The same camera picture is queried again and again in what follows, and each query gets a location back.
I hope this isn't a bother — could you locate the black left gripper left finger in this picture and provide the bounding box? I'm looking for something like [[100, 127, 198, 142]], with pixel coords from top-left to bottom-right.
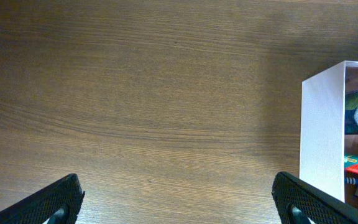
[[0, 174, 85, 224]]

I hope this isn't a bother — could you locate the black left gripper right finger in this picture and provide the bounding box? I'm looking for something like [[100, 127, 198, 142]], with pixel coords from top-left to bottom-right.
[[272, 172, 358, 224]]

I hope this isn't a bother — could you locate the white cardboard box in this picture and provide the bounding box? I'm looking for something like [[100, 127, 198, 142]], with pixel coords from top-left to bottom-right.
[[299, 61, 358, 208]]

